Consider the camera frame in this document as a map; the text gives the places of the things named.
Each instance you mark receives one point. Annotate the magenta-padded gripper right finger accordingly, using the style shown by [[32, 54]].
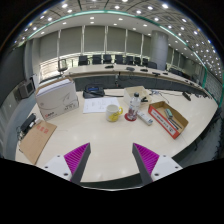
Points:
[[147, 157]]

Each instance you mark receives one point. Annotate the small open white box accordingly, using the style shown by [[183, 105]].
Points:
[[131, 95]]

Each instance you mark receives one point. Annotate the group of ceiling lights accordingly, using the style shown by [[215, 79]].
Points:
[[138, 12]]

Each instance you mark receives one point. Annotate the flat round red coaster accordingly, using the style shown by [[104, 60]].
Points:
[[127, 118]]

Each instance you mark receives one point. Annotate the black desk device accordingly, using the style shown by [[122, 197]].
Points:
[[27, 123]]

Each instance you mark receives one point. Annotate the grey boxy monitor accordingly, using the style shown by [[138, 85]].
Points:
[[26, 89]]

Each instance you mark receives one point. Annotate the white mug with yellow print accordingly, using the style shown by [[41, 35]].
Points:
[[112, 113]]

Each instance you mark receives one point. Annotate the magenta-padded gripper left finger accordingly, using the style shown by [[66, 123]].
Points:
[[76, 156]]

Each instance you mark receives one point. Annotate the clear plastic water bottle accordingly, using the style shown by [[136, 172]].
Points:
[[133, 108]]

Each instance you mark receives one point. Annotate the row of black chairs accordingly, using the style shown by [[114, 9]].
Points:
[[110, 60]]

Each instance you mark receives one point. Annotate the small white remote control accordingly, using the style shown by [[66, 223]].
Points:
[[145, 118]]

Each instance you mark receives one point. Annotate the open red-edged cardboard box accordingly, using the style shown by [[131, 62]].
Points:
[[161, 120]]

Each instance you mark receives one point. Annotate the white printed paper sheet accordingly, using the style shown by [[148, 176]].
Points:
[[100, 105]]

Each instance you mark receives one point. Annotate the large white cardboard box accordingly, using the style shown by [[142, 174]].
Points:
[[56, 98]]

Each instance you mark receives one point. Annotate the black pouch bag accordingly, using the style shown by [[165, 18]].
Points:
[[93, 91]]

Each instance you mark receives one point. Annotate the single black chair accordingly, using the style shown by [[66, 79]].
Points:
[[62, 64]]

